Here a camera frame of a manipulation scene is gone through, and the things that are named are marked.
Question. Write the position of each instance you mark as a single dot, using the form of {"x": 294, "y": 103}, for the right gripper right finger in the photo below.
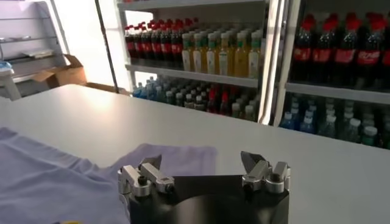
{"x": 259, "y": 173}

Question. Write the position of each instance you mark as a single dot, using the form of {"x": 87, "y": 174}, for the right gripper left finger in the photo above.
{"x": 152, "y": 176}

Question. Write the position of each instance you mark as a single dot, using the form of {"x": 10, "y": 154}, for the purple printed t-shirt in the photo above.
{"x": 45, "y": 188}

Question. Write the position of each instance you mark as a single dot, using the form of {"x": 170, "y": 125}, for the blue water bottle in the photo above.
{"x": 137, "y": 92}
{"x": 307, "y": 126}
{"x": 287, "y": 121}
{"x": 148, "y": 92}

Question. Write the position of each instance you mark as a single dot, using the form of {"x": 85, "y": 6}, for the small cola bottle red label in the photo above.
{"x": 225, "y": 105}
{"x": 212, "y": 102}

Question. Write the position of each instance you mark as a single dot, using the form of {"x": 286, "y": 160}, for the green label water bottle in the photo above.
{"x": 328, "y": 128}
{"x": 160, "y": 95}
{"x": 170, "y": 99}
{"x": 353, "y": 131}

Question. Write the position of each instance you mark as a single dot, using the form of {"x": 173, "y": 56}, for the open cardboard box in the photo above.
{"x": 70, "y": 76}

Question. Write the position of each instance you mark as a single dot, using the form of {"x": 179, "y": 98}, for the black slanted pole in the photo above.
{"x": 107, "y": 48}

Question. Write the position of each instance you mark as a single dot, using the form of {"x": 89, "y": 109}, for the grey metal rack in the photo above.
{"x": 30, "y": 27}

